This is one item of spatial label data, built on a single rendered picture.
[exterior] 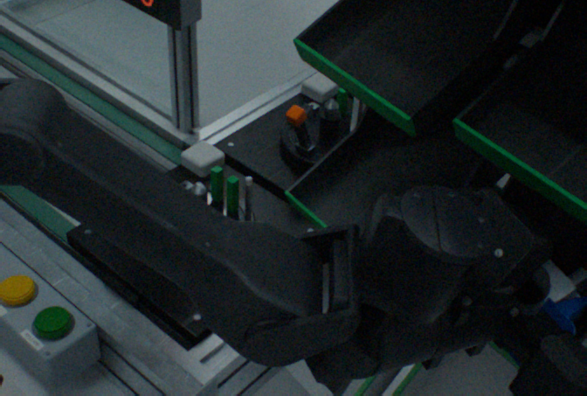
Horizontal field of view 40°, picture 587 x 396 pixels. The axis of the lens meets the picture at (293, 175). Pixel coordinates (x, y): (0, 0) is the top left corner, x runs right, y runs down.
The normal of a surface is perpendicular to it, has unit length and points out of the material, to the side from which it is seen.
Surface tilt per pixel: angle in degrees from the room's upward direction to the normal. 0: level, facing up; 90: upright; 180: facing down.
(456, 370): 45
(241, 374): 90
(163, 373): 0
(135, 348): 0
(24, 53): 0
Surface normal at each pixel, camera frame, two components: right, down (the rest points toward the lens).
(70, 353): 0.75, 0.46
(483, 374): -0.51, -0.28
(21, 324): 0.05, -0.77
